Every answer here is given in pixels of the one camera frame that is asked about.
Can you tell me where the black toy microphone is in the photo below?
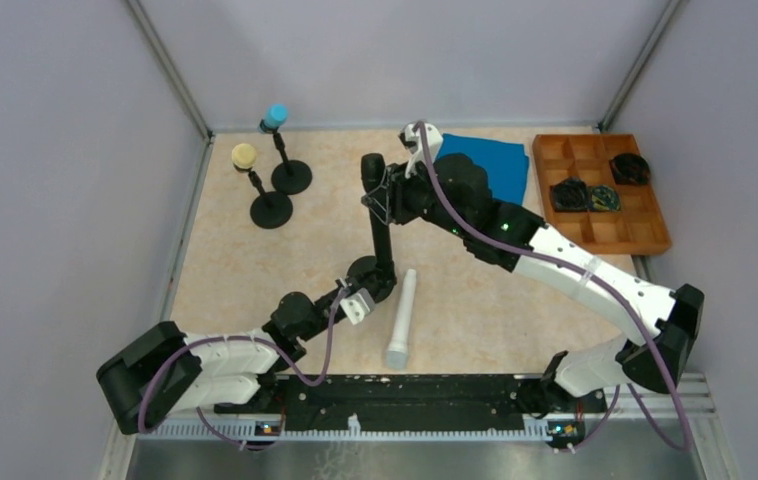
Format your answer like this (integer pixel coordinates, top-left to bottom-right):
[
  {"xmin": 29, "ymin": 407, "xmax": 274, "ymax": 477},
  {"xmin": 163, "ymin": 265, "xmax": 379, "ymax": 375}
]
[{"xmin": 361, "ymin": 153, "xmax": 396, "ymax": 282}]

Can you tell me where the white toy microphone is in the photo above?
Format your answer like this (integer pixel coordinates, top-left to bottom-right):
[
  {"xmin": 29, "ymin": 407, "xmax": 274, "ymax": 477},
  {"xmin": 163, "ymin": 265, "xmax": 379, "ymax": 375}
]
[{"xmin": 385, "ymin": 269, "xmax": 418, "ymax": 370}]

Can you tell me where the black mic stand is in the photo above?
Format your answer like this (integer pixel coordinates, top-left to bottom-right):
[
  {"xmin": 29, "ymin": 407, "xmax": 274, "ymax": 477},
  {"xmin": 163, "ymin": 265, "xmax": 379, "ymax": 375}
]
[
  {"xmin": 248, "ymin": 170, "xmax": 293, "ymax": 229},
  {"xmin": 271, "ymin": 130, "xmax": 313, "ymax": 195},
  {"xmin": 346, "ymin": 256, "xmax": 397, "ymax": 304}
]

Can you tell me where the blue toy microphone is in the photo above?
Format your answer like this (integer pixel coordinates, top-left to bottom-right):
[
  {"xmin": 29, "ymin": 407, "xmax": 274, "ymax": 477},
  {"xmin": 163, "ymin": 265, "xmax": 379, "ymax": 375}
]
[{"xmin": 258, "ymin": 104, "xmax": 289, "ymax": 134}]

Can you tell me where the yellow toy microphone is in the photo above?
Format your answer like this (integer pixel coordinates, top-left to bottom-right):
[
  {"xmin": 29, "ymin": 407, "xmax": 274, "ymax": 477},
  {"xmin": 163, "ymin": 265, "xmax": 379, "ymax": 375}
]
[{"xmin": 231, "ymin": 143, "xmax": 258, "ymax": 173}]

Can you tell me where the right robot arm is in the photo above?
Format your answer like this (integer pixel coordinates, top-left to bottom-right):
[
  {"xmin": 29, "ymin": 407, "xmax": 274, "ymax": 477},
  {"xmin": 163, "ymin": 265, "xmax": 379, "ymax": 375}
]
[{"xmin": 361, "ymin": 153, "xmax": 704, "ymax": 397}]

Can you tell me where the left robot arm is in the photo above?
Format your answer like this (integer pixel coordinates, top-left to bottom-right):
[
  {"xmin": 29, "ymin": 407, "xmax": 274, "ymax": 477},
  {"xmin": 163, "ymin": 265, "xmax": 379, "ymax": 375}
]
[{"xmin": 96, "ymin": 271, "xmax": 396, "ymax": 435}]

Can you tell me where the blue folded cloth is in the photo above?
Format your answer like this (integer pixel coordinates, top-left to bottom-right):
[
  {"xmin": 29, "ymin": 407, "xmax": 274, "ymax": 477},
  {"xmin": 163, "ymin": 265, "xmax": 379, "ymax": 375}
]
[{"xmin": 437, "ymin": 133, "xmax": 530, "ymax": 205}]

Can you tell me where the wooden compartment tray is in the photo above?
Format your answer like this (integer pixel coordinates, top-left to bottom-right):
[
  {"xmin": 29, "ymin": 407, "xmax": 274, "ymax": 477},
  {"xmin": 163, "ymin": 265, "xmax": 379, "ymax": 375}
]
[{"xmin": 532, "ymin": 134, "xmax": 672, "ymax": 256}]

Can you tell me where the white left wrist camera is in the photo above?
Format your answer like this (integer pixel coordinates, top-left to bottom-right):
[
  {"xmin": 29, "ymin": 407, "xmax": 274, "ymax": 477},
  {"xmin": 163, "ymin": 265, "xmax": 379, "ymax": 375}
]
[{"xmin": 339, "ymin": 288, "xmax": 376, "ymax": 325}]

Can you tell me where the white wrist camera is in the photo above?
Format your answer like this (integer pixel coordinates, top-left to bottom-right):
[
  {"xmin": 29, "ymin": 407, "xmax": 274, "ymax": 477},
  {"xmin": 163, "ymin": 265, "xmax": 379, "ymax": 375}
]
[
  {"xmin": 339, "ymin": 288, "xmax": 376, "ymax": 325},
  {"xmin": 398, "ymin": 121, "xmax": 443, "ymax": 179}
]

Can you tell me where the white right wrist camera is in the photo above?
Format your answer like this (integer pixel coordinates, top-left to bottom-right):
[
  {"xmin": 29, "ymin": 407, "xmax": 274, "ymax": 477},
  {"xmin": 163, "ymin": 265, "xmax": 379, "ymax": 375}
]
[{"xmin": 398, "ymin": 121, "xmax": 443, "ymax": 179}]

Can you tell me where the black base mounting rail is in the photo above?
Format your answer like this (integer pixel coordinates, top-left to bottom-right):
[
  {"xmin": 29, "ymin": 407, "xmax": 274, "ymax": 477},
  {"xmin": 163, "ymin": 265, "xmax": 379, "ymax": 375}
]
[{"xmin": 214, "ymin": 374, "xmax": 607, "ymax": 433}]

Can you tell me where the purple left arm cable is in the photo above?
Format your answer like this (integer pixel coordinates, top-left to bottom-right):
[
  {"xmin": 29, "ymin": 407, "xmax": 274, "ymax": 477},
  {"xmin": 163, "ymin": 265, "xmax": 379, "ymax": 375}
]
[{"xmin": 137, "ymin": 281, "xmax": 350, "ymax": 453}]

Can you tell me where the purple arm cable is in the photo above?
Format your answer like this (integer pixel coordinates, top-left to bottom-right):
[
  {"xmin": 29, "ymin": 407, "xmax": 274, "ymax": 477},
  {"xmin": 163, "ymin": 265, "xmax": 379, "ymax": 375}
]
[
  {"xmin": 415, "ymin": 120, "xmax": 695, "ymax": 453},
  {"xmin": 137, "ymin": 281, "xmax": 350, "ymax": 453}
]

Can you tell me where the yellow black coiled cable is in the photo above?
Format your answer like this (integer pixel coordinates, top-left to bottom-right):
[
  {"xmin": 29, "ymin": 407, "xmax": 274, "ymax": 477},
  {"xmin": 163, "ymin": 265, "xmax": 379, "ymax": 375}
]
[{"xmin": 588, "ymin": 184, "xmax": 622, "ymax": 213}]

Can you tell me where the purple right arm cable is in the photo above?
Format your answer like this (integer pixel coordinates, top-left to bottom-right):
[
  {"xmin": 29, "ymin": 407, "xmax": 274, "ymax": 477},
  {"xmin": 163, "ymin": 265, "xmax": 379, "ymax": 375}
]
[{"xmin": 415, "ymin": 120, "xmax": 695, "ymax": 453}]

